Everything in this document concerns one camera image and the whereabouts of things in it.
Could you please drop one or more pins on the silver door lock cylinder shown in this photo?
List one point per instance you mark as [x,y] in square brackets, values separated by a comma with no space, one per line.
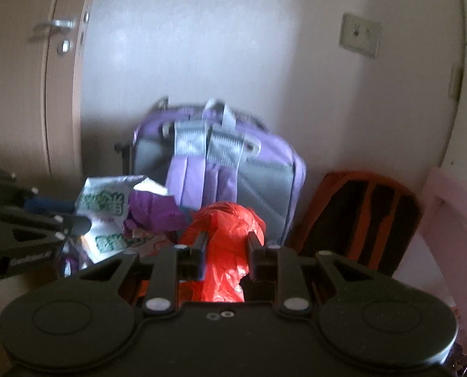
[64,46]

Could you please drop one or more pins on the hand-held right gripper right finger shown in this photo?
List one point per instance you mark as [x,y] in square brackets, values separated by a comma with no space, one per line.
[257,259]

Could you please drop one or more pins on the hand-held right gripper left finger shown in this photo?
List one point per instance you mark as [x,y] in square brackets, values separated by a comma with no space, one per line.
[198,255]

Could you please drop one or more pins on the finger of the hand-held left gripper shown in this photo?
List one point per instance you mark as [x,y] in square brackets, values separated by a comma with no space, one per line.
[33,226]
[17,192]

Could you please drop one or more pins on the orange black bag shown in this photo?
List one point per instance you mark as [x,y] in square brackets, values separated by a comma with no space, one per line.
[359,220]

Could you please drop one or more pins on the pink printed wrapper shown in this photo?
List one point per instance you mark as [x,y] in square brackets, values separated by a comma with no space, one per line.
[154,245]

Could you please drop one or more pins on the red plastic bag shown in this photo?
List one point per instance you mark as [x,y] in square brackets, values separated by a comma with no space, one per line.
[223,239]

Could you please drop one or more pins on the white wall socket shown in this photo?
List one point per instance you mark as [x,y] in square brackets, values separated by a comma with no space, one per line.
[360,35]

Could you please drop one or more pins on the purple grey backpack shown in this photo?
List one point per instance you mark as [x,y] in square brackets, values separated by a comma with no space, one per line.
[257,172]

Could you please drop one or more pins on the beige door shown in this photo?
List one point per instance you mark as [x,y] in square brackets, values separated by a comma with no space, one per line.
[17,98]

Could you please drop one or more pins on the purple crumpled wrapper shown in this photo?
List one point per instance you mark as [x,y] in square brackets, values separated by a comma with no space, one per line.
[154,212]

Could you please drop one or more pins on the white green-print packet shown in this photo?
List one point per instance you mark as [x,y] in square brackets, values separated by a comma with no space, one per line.
[103,200]

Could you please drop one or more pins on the pink furniture frame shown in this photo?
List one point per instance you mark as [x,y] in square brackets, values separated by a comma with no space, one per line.
[453,235]

